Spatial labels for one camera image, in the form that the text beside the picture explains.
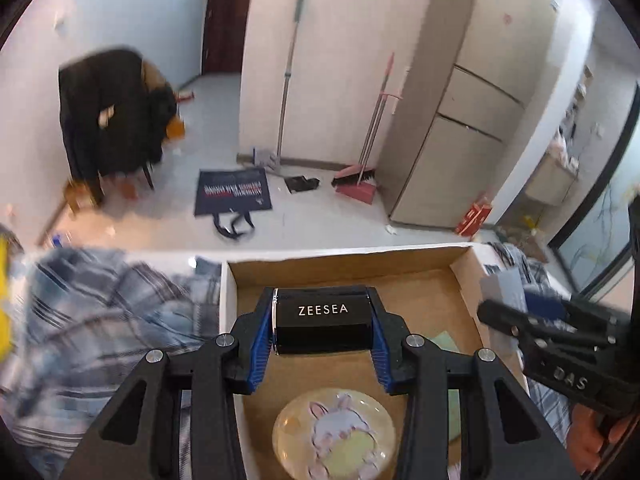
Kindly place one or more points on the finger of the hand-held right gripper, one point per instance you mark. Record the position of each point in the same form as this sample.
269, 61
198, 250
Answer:
505, 316
545, 306

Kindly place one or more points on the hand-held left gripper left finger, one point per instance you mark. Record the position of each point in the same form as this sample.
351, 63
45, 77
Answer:
260, 340

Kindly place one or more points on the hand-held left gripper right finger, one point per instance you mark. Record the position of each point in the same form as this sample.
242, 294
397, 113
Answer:
380, 345

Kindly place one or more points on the grey box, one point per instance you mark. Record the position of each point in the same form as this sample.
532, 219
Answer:
500, 285

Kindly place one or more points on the black box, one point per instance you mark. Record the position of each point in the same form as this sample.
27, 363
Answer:
322, 327

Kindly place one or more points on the round rabbit-print tin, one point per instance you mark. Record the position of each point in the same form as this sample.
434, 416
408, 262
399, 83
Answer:
335, 435

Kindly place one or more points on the person's right hand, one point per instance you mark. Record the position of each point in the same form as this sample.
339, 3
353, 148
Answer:
587, 440

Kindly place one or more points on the black-framed glass door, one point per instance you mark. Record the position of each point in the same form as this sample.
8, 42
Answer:
600, 220

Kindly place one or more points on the red box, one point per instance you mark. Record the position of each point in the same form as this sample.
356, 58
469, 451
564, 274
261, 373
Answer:
474, 217

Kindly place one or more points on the beige vanity cabinet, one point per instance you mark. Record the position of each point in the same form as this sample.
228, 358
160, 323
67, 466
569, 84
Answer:
550, 180

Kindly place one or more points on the navy tote bag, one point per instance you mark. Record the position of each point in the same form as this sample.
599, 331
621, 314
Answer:
232, 192

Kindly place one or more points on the pink dustpan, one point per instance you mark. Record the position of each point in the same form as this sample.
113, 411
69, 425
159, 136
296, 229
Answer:
357, 194

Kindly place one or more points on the pile of clothes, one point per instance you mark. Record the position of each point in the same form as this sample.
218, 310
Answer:
562, 150

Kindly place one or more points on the blue plaid blanket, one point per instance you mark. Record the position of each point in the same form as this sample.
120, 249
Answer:
100, 320

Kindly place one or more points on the black rag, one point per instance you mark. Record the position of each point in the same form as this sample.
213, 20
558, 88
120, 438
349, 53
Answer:
301, 183

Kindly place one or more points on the beige refrigerator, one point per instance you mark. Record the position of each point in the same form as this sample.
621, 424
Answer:
450, 160

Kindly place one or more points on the brown wooden stool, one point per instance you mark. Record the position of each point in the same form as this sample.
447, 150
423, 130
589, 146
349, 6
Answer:
80, 194

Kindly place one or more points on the red floor packet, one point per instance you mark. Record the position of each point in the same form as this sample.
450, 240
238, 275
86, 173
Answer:
182, 94

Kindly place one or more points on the yellow bag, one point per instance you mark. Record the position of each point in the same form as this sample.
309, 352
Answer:
4, 300

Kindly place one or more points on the chair with black jacket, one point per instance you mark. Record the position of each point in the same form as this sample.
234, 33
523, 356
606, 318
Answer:
110, 125

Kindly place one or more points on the grey mop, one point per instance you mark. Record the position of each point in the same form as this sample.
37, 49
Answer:
288, 74

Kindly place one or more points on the brown cloth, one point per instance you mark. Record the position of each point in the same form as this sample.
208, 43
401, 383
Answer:
152, 75

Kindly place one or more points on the dark brown door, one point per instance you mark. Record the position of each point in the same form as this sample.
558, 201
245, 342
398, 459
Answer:
225, 20

